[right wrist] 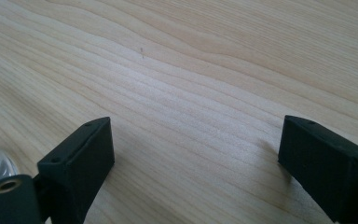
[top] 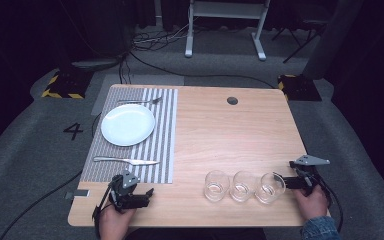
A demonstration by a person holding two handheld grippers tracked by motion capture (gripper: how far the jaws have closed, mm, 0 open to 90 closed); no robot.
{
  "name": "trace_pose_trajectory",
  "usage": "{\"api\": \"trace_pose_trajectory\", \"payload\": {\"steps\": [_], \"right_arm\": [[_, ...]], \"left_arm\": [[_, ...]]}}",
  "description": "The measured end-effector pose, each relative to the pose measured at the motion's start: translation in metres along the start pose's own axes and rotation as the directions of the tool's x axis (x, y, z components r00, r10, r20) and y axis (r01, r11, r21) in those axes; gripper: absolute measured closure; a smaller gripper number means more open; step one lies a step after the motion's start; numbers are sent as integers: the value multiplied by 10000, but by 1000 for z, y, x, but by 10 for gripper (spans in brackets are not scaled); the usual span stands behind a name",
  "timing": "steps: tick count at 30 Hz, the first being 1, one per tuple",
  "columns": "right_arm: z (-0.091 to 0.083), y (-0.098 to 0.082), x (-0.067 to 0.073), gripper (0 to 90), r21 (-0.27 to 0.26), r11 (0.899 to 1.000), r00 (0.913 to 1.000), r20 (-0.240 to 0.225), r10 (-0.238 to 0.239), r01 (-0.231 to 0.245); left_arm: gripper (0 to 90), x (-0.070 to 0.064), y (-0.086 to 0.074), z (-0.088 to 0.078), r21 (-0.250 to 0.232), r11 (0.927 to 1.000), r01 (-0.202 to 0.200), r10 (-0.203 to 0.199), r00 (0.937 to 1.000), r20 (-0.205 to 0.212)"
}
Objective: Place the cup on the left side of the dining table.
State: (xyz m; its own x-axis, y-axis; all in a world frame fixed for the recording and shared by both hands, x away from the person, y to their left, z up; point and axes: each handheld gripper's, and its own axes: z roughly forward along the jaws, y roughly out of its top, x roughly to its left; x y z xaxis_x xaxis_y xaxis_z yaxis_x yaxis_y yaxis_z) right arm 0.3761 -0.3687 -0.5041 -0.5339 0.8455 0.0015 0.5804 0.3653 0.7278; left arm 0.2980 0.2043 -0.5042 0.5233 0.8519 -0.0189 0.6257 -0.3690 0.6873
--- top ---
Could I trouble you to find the black stand base hazard tape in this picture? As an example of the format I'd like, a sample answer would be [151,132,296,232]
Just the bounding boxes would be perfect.
[41,68,95,100]
[277,73,323,102]

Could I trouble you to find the silver fork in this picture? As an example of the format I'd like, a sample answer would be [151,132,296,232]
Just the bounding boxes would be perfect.
[116,96,164,106]

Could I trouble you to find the silver table knife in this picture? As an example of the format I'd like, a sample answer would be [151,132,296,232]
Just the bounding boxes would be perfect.
[92,156,161,167]

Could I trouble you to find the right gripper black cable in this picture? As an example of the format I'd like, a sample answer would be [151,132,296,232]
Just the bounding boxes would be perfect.
[314,174,345,233]

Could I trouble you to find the white round plate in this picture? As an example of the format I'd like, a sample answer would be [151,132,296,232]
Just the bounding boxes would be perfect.
[100,103,157,148]

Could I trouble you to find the grey column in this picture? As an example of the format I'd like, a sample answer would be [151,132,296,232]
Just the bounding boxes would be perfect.
[301,0,365,81]

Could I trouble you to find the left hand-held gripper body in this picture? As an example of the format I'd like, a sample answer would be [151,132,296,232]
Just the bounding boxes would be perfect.
[107,169,148,214]

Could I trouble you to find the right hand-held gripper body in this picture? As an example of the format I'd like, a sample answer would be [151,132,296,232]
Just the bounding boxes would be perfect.
[288,154,331,198]

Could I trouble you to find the clear drinking glass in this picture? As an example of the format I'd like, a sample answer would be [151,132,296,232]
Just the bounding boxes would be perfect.
[254,171,287,205]
[203,169,231,204]
[229,170,258,204]

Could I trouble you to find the grey striped placemat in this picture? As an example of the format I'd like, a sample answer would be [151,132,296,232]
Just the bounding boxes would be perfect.
[80,86,179,185]

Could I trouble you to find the long black floor cable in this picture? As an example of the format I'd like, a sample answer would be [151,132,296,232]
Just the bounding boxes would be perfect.
[128,50,278,90]

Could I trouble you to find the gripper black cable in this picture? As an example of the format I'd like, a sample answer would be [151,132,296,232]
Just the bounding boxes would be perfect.
[91,183,114,240]
[314,174,345,233]

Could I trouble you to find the white desk frame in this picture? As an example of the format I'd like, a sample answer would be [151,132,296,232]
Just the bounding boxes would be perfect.
[183,0,272,62]

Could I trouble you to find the black folding chair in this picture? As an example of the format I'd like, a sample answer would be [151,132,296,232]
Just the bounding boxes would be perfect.
[271,15,328,64]

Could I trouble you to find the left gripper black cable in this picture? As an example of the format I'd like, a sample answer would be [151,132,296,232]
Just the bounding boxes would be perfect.
[91,183,114,240]

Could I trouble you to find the bundle of floor cables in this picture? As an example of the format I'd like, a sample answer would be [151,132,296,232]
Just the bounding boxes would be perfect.
[131,18,201,53]

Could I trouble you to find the person's right hand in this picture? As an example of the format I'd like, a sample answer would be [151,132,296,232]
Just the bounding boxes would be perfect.
[292,184,332,223]

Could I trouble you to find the person's left hand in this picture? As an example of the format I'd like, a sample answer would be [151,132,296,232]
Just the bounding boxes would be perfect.
[98,201,138,240]

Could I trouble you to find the grey tape strip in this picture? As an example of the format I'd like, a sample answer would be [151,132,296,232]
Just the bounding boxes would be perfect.
[64,188,91,201]

